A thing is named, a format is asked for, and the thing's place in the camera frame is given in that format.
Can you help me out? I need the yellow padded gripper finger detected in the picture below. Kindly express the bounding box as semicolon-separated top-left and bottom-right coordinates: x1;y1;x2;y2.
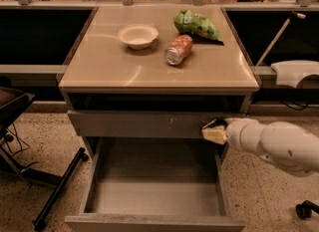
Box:
201;125;227;145

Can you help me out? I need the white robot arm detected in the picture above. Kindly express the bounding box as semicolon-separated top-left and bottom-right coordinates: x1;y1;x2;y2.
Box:
201;117;319;177

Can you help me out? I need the black rxbar chocolate bar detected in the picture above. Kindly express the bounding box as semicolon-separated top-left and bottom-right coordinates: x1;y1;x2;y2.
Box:
202;117;227;129

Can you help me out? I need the black chair with base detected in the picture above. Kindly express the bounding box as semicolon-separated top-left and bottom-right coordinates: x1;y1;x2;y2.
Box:
0;76;90;232

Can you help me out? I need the orange soda can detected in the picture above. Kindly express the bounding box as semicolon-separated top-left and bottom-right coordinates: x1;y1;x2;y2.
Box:
164;35;193;66

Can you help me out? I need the white ceramic bowl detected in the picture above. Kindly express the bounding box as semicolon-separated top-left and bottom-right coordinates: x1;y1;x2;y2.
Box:
118;24;159;50

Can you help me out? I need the white curved robot base part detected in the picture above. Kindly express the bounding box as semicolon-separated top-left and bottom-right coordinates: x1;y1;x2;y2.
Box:
271;60;319;88

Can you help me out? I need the open middle drawer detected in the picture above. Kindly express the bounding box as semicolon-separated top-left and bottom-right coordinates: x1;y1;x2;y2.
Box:
66;137;244;232

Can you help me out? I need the closed top drawer front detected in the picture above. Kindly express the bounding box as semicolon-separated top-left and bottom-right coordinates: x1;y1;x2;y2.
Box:
68;111;240;138

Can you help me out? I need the green chip bag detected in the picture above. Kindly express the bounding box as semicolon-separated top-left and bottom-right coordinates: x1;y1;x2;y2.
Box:
173;10;222;42

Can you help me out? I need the grey drawer cabinet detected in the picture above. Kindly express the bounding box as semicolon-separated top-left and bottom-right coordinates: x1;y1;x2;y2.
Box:
59;4;259;154

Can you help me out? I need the white rod with black tip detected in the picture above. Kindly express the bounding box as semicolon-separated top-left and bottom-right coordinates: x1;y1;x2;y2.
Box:
255;11;306;67

